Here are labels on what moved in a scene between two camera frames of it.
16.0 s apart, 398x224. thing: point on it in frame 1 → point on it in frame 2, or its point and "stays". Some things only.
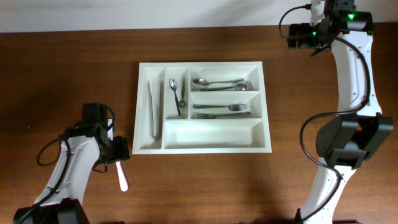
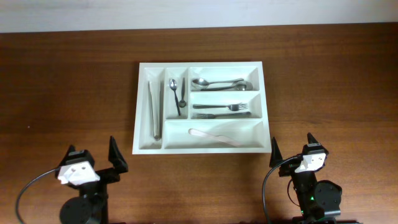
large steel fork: (214, 116) stays
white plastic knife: (123, 182) → (218, 137)
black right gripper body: (310, 36) → (301, 182)
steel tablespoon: (243, 86) stays
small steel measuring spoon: (173, 84) stays
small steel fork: (236, 107) stays
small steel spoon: (182, 103) stays
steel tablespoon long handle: (202, 83) stays
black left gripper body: (119, 150) → (99, 189)
